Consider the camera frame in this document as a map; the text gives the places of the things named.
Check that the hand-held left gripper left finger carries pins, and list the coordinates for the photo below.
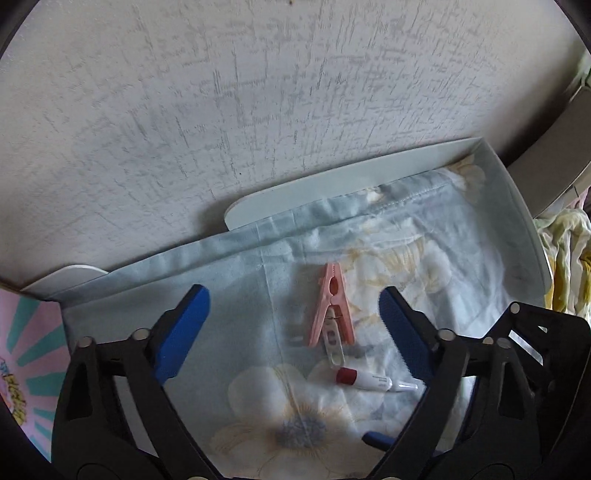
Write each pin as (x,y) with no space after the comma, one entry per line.
(182,332)

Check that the white tube red cap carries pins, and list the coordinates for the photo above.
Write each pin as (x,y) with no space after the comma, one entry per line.
(369,379)

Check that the grey cushion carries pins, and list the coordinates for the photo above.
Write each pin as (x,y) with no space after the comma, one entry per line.
(558,170)

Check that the small white hair clip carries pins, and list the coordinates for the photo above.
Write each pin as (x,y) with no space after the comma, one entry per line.
(333,346)

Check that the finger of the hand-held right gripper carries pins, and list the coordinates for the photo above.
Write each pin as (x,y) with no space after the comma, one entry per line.
(376,439)
(554,323)

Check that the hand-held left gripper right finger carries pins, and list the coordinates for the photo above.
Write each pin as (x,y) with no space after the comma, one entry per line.
(406,332)

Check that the floral blue cloth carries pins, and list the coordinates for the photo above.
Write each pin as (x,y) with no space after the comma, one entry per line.
(240,286)

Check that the yellow patterned cloth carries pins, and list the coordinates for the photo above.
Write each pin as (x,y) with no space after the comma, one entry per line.
(568,258)

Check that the pink clothespin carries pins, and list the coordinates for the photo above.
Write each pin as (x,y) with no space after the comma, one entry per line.
(332,300)

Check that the pink printed cardboard box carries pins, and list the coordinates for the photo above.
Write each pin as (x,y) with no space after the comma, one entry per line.
(27,350)

